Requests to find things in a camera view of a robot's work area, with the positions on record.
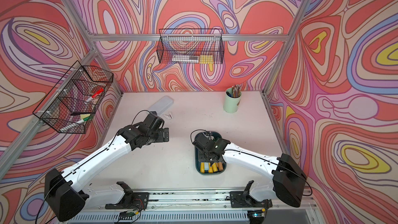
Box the light blue rake white handle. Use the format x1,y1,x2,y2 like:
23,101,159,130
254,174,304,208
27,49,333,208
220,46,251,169
200,162,205,174

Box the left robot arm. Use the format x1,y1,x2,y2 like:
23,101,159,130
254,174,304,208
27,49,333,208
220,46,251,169
44,112,169,222

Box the green white marker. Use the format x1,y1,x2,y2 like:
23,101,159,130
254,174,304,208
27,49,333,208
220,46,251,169
60,114,91,132

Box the wire basket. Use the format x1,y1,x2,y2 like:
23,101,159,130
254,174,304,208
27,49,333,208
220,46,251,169
33,61,114,134
157,28,224,64

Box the dark blue rake yellow handle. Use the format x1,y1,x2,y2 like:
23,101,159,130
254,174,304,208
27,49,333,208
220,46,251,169
204,163,214,173

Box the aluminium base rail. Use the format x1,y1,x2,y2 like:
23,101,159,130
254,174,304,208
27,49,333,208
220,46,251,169
69,189,324,224

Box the pencils in cup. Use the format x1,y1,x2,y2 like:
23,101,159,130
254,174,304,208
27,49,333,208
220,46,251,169
227,85,241,98

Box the green rake wooden handle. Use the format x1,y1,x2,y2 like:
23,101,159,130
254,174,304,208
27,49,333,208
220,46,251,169
216,162,224,172

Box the translucent plastic case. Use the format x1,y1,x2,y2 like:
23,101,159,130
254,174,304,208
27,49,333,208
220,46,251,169
147,96,174,116

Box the yellow eraser in basket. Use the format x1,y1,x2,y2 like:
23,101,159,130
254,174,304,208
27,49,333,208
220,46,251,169
199,55,214,64

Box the back wire basket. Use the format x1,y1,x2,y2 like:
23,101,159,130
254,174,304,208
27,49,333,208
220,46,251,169
157,28,224,64

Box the red marker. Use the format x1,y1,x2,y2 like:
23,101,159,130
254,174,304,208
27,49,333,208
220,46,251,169
85,88,104,103

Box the left wire basket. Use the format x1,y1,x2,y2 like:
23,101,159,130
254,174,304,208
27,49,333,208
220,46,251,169
33,61,114,134

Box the green pencil cup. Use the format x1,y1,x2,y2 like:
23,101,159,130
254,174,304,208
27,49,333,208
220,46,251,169
223,88,241,114

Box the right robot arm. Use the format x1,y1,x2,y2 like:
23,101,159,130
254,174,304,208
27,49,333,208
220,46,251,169
190,130,307,208

